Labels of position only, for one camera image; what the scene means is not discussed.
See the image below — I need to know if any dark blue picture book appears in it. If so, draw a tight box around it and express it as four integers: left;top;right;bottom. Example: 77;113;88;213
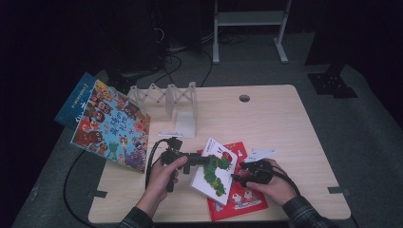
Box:
54;71;98;131

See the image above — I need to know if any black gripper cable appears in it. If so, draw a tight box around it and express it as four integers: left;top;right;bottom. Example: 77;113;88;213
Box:
271;165;301;197
63;138;170;228

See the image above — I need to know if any white caterpillar picture book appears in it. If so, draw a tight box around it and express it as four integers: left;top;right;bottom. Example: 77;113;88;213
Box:
189;137;239;206

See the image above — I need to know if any colourful animal picture book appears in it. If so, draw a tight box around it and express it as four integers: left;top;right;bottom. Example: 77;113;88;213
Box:
69;79;151;174

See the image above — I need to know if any white metal desk frame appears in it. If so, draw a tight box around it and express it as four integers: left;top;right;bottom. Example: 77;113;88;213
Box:
212;0;293;66

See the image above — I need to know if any small black stand base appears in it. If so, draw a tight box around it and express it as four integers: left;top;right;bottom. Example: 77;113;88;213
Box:
105;73;138;94

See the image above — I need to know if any black floor cable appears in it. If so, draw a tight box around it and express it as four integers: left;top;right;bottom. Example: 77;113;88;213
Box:
199;48;214;88
150;53;183;88

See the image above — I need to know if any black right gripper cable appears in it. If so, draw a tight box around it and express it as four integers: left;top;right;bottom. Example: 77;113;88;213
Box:
271;165;301;197

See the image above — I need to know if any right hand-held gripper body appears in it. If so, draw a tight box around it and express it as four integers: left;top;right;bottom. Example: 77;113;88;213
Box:
240;147;278;187

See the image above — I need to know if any person's right hand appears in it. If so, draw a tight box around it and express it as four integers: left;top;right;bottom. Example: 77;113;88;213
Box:
245;158;297;207

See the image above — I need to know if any person's left hand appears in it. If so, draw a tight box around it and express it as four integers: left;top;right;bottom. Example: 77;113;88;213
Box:
144;155;189;205

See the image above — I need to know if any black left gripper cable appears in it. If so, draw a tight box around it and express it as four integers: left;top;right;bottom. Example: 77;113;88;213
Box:
63;138;170;228

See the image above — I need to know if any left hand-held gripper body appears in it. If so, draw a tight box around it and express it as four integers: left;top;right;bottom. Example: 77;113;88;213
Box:
158;130;192;193

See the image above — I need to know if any red picture book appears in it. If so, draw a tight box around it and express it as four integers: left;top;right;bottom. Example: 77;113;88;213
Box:
196;141;269;222

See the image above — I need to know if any large black stand base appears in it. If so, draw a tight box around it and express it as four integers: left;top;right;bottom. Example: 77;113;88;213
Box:
306;63;359;100

